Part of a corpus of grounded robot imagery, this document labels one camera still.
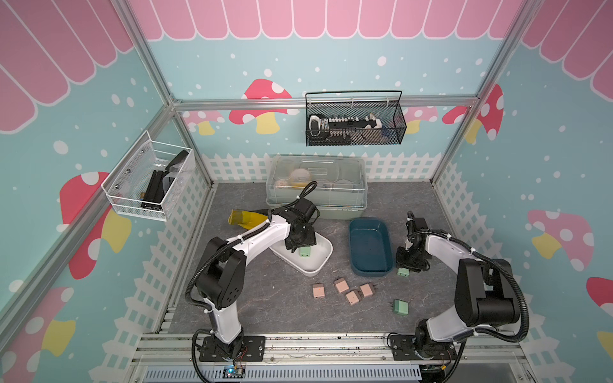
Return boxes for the pink plug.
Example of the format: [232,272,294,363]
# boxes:
[312,283,326,298]
[345,290,361,306]
[359,282,375,298]
[334,278,350,294]

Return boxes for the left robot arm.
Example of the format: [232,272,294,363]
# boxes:
[184,181,319,360]

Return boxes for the clear lidded storage box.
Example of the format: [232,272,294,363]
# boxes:
[266,156,368,220]

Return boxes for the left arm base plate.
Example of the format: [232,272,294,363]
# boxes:
[196,336,267,362]

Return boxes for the pink plug lower middle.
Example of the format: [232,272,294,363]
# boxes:
[345,290,361,306]

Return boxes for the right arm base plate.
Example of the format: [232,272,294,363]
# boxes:
[386,333,457,362]

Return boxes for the black item in white basket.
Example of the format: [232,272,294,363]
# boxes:
[140,150,188,212]

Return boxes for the white plastic tray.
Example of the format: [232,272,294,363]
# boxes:
[270,233,334,277]

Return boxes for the items in black basket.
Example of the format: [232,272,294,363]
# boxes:
[306,114,382,146]

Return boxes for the white wire wall basket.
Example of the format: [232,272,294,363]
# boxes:
[102,132,196,222]

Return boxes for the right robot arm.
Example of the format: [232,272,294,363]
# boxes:
[396,212,530,359]

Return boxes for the dark teal plastic tray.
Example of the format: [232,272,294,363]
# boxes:
[349,217,394,277]

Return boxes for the pink plug leftmost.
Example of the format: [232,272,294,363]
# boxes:
[312,283,326,298]

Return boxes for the pink plug rightmost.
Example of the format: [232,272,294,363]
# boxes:
[359,282,375,298]

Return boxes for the pink plug upper middle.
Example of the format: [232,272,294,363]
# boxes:
[334,278,350,294]

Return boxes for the green circuit board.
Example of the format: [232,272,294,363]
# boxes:
[222,365,245,379]

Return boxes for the yellow rubber glove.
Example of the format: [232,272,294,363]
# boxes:
[228,210,268,230]

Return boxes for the green plug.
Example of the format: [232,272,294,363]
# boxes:
[299,246,311,258]
[397,268,410,278]
[393,299,409,316]

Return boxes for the aluminium front rail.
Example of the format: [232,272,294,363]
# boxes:
[129,332,527,367]

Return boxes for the black wire wall basket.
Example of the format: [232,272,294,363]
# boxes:
[304,90,407,146]

